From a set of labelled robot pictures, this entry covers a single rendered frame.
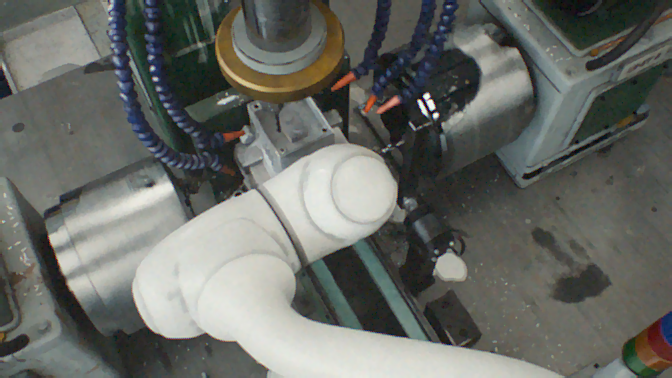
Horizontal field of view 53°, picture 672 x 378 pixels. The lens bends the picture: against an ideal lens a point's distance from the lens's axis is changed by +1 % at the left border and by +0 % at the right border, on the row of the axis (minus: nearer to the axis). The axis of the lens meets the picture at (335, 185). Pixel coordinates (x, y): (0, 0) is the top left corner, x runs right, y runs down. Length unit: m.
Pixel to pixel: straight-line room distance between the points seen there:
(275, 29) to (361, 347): 0.46
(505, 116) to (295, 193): 0.58
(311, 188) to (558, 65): 0.64
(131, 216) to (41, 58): 1.38
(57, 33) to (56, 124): 0.81
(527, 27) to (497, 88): 0.13
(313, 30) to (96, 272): 0.46
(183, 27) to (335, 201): 0.57
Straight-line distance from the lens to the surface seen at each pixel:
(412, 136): 0.98
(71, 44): 2.35
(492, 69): 1.17
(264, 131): 1.09
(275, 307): 0.62
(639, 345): 1.08
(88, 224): 1.04
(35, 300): 1.03
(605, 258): 1.45
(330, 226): 0.66
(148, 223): 1.02
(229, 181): 1.29
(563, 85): 1.19
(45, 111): 1.66
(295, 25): 0.87
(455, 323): 1.26
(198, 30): 1.16
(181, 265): 0.66
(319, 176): 0.66
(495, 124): 1.18
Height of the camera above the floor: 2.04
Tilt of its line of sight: 61 degrees down
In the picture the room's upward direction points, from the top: 1 degrees counter-clockwise
